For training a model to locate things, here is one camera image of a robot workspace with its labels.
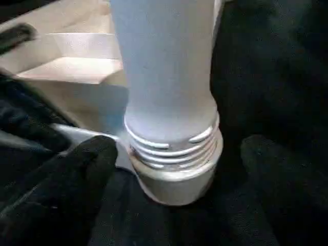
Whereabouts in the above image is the white plastic table leg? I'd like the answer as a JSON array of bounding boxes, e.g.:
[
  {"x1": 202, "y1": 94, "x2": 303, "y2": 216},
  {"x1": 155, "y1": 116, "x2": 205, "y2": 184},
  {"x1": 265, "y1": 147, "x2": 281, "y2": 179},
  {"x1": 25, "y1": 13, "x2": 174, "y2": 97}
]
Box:
[{"x1": 109, "y1": 0, "x2": 222, "y2": 171}]

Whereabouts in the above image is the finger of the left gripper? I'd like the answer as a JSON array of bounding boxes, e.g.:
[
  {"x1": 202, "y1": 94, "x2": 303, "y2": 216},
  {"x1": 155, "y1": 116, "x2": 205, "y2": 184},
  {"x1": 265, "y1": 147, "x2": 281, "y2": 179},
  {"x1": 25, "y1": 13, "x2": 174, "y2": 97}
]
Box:
[{"x1": 0, "y1": 22, "x2": 38, "y2": 53}]

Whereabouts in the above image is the black work mat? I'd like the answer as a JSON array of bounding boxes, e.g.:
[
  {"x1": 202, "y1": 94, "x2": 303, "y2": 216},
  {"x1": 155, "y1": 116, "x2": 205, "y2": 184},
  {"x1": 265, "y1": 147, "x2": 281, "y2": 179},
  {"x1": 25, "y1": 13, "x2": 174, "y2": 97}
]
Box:
[{"x1": 0, "y1": 0, "x2": 328, "y2": 246}]

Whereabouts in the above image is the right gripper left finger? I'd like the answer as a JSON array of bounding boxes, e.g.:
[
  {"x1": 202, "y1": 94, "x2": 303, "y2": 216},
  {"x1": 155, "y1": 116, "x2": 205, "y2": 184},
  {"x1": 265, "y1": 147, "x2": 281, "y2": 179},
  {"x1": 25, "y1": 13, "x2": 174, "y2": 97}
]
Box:
[{"x1": 0, "y1": 134, "x2": 119, "y2": 246}]

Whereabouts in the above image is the white plastic table top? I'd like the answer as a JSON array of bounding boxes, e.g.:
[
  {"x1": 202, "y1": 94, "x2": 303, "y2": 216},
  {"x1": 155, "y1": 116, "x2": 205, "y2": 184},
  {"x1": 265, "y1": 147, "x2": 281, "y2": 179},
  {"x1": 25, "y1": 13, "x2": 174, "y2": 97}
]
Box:
[{"x1": 0, "y1": 0, "x2": 226, "y2": 207}]

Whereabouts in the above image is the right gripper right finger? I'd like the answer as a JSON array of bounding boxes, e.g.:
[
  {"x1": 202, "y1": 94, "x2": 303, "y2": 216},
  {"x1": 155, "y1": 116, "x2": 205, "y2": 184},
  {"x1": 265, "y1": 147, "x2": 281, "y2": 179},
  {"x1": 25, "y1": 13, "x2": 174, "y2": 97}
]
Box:
[{"x1": 240, "y1": 134, "x2": 328, "y2": 246}]

